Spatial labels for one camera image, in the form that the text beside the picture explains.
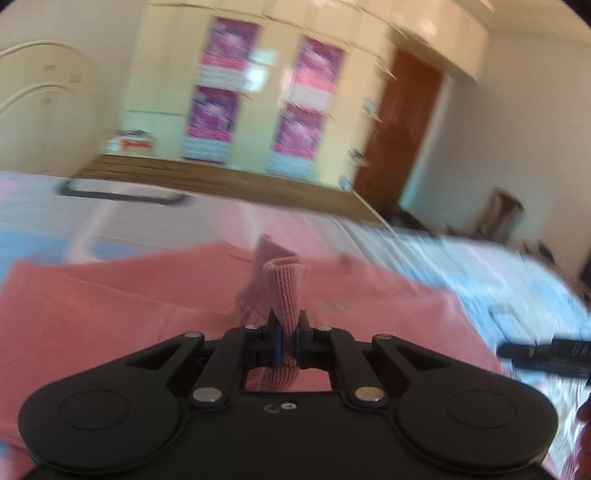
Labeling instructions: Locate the red and white box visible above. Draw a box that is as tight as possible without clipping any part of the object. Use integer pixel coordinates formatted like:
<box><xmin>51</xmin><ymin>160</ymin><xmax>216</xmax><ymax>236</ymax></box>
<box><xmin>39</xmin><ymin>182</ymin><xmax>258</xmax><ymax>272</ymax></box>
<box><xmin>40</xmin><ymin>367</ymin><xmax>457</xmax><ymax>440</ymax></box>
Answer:
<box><xmin>105</xmin><ymin>129</ymin><xmax>158</xmax><ymax>154</ymax></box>

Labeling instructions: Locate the pink knit sweater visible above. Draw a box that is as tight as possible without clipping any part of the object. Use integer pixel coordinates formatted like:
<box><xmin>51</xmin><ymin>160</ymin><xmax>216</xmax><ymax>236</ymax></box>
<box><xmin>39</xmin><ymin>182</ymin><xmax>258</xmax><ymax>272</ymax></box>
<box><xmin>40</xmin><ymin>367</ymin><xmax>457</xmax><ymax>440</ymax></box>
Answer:
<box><xmin>0</xmin><ymin>234</ymin><xmax>509</xmax><ymax>480</ymax></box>

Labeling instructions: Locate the pink wall poster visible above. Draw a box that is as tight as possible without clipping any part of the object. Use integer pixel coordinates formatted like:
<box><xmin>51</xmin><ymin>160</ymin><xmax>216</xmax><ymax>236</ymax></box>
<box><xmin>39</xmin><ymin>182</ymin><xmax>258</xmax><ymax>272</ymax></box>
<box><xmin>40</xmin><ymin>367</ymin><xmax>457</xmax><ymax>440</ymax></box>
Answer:
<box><xmin>290</xmin><ymin>37</ymin><xmax>346</xmax><ymax>110</ymax></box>
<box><xmin>271</xmin><ymin>104</ymin><xmax>328</xmax><ymax>180</ymax></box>
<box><xmin>201</xmin><ymin>17</ymin><xmax>260</xmax><ymax>89</ymax></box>
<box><xmin>184</xmin><ymin>85</ymin><xmax>239</xmax><ymax>163</ymax></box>

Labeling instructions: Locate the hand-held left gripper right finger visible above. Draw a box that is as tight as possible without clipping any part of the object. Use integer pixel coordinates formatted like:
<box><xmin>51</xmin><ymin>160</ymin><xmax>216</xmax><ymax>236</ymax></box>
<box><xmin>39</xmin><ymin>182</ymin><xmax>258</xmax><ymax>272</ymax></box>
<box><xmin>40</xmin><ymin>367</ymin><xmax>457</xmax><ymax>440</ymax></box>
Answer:
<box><xmin>295</xmin><ymin>310</ymin><xmax>452</xmax><ymax>412</ymax></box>

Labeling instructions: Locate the white arched headboard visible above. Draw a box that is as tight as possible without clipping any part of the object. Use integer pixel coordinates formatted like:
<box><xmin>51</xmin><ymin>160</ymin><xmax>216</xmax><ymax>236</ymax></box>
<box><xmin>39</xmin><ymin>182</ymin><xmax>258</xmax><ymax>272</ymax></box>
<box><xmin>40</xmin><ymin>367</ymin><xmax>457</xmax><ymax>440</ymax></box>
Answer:
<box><xmin>0</xmin><ymin>41</ymin><xmax>109</xmax><ymax>177</ymax></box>

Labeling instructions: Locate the wooden bed frame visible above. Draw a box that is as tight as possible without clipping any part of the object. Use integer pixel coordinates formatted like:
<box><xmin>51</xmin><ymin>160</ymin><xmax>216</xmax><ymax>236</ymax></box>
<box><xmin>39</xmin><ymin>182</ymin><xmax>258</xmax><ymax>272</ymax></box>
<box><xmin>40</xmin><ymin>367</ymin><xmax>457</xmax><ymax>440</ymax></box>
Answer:
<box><xmin>74</xmin><ymin>154</ymin><xmax>391</xmax><ymax>227</ymax></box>

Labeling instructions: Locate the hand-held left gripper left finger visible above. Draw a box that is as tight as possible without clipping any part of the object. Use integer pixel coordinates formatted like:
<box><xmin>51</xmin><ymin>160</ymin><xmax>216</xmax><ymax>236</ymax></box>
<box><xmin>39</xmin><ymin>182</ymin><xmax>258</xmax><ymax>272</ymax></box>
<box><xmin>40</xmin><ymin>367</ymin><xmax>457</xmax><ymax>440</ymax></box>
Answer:
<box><xmin>124</xmin><ymin>309</ymin><xmax>283</xmax><ymax>412</ymax></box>

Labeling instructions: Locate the pastel printed bed sheet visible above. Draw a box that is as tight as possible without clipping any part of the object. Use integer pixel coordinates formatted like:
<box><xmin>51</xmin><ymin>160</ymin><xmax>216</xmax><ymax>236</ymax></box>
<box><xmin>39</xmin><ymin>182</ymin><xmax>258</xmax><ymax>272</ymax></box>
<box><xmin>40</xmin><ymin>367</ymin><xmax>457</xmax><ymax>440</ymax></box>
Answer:
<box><xmin>0</xmin><ymin>171</ymin><xmax>591</xmax><ymax>480</ymax></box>

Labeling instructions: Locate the brown wooden door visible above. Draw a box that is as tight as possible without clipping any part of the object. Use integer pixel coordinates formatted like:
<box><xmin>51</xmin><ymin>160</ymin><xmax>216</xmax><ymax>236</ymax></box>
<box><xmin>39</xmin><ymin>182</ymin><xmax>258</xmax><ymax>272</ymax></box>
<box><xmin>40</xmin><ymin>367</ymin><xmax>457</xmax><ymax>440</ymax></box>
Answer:
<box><xmin>353</xmin><ymin>51</ymin><xmax>445</xmax><ymax>214</ymax></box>

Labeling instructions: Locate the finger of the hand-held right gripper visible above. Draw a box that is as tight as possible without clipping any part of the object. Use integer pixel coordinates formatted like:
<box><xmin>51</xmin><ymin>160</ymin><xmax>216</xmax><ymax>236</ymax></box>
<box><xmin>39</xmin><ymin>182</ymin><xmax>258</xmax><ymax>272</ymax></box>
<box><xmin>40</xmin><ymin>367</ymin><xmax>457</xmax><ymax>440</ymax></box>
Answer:
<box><xmin>497</xmin><ymin>340</ymin><xmax>555</xmax><ymax>371</ymax></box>

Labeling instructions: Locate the cream wardrobe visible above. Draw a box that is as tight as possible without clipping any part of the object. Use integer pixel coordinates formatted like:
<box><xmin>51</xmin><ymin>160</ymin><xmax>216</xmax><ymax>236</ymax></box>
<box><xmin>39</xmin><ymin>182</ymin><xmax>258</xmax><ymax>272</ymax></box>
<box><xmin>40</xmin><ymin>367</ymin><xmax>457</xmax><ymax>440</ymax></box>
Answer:
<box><xmin>122</xmin><ymin>0</ymin><xmax>490</xmax><ymax>185</ymax></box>

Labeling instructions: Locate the wooden chair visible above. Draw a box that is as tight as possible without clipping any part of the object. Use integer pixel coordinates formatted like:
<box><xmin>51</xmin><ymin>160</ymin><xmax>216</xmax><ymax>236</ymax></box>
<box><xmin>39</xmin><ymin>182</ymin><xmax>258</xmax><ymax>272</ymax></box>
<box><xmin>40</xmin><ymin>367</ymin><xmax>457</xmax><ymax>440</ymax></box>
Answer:
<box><xmin>473</xmin><ymin>187</ymin><xmax>526</xmax><ymax>241</ymax></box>

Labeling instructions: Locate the person's right hand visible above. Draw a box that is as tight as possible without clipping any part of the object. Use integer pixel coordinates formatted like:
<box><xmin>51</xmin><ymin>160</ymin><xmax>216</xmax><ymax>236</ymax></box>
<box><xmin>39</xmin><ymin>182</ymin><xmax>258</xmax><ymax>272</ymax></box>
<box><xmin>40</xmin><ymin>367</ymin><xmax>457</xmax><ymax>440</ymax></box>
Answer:
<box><xmin>560</xmin><ymin>401</ymin><xmax>591</xmax><ymax>480</ymax></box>

